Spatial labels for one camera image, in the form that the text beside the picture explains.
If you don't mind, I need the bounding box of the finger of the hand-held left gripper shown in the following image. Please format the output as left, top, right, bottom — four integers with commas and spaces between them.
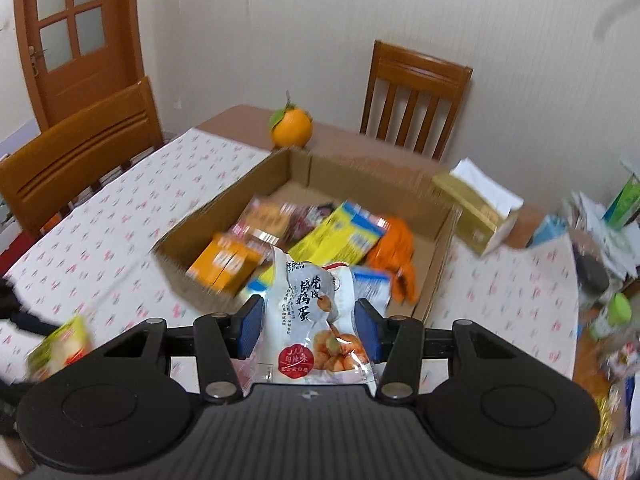
0, 307, 60, 337

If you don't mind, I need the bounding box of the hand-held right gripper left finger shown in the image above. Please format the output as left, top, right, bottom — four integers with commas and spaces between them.
102, 294, 264, 402

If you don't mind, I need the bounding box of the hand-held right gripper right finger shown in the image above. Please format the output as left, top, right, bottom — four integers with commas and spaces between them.
354, 298, 516, 400

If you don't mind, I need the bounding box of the green yellow snack packet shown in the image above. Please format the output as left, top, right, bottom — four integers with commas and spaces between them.
26, 316, 93, 382

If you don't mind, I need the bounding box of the white snack packet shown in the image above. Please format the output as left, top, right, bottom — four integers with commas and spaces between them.
240, 246, 377, 386

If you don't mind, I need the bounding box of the black snack packet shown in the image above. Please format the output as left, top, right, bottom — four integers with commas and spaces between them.
291, 202, 336, 241

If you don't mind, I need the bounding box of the cardboard box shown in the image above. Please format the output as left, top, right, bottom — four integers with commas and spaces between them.
150, 147, 463, 323

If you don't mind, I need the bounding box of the light blue snack packet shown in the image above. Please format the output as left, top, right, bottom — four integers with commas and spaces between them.
350, 266, 393, 318

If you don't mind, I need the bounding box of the orange yellow snack box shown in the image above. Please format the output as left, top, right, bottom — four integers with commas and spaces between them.
186, 232, 266, 295

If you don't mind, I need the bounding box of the yellow and blue snack packet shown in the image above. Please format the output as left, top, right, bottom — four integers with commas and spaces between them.
287, 201, 391, 267

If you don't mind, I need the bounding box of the pink orange snack packet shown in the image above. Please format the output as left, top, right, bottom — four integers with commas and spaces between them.
230, 197, 293, 250

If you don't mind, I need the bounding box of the floral white tablecloth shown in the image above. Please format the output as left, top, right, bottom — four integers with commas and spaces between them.
0, 127, 581, 392

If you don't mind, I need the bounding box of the gold tissue box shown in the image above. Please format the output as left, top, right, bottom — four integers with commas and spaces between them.
430, 157, 525, 257

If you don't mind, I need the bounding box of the wooden chair with grooved backrest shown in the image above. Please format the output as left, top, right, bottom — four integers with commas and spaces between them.
0, 76, 166, 241

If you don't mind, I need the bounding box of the orange fruit with leaf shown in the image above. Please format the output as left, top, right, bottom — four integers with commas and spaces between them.
269, 91, 314, 150

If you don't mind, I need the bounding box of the bottle with green lid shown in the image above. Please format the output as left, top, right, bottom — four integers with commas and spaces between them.
590, 292, 632, 341

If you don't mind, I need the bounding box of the pile of papers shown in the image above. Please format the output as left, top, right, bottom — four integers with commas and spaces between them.
562, 190, 640, 281

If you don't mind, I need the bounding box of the wooden slat-back chair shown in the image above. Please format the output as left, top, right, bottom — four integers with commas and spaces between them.
360, 40, 473, 161

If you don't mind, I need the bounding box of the pile of assorted packets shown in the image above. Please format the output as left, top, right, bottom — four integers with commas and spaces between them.
582, 340, 640, 480

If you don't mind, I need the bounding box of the wooden door with glass panes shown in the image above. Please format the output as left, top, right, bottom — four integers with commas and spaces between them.
12, 0, 146, 132

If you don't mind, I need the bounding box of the green and white carton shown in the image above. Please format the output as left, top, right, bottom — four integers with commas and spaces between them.
602, 170, 640, 231

